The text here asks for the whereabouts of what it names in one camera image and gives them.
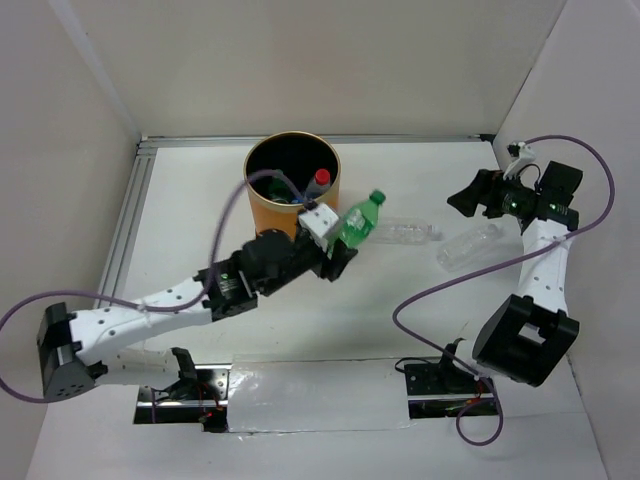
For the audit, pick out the clear bottle red label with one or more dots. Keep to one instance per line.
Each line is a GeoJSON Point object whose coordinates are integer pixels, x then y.
{"type": "Point", "coordinates": [319, 184]}

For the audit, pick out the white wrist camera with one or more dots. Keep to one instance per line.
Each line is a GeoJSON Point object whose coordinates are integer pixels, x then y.
{"type": "Point", "coordinates": [319, 222]}
{"type": "Point", "coordinates": [521, 155]}

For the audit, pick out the orange cylindrical bin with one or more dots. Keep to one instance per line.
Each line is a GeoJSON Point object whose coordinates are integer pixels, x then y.
{"type": "Point", "coordinates": [298, 155]}

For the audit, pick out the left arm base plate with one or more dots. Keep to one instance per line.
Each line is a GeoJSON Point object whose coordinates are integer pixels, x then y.
{"type": "Point", "coordinates": [203, 402]}

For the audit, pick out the small clear bottle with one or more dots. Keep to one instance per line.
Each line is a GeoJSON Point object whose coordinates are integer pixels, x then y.
{"type": "Point", "coordinates": [468, 246]}

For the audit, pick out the crushed green plastic bottle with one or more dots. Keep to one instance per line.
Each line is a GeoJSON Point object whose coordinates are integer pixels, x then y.
{"type": "Point", "coordinates": [354, 227]}

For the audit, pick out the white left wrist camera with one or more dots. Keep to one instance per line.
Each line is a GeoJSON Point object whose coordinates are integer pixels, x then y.
{"type": "Point", "coordinates": [319, 222]}

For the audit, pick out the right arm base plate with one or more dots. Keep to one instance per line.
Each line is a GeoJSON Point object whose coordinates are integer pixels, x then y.
{"type": "Point", "coordinates": [437, 391]}

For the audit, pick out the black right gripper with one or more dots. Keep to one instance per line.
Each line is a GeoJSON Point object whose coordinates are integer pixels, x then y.
{"type": "Point", "coordinates": [483, 188]}

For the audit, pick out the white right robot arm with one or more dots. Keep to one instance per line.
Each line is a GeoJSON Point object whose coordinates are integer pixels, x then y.
{"type": "Point", "coordinates": [531, 331]}

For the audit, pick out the clear bottle without label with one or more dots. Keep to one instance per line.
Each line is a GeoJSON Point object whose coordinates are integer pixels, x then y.
{"type": "Point", "coordinates": [405, 231]}

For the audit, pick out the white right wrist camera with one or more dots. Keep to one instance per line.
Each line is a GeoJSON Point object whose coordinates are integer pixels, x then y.
{"type": "Point", "coordinates": [521, 155]}

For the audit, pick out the small green bottle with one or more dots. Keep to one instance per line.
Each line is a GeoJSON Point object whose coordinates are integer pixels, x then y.
{"type": "Point", "coordinates": [279, 192]}

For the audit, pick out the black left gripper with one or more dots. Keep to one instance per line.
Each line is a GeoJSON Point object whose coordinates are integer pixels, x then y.
{"type": "Point", "coordinates": [331, 268]}

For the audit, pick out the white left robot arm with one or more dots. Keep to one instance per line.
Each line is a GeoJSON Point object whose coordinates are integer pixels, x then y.
{"type": "Point", "coordinates": [82, 349]}

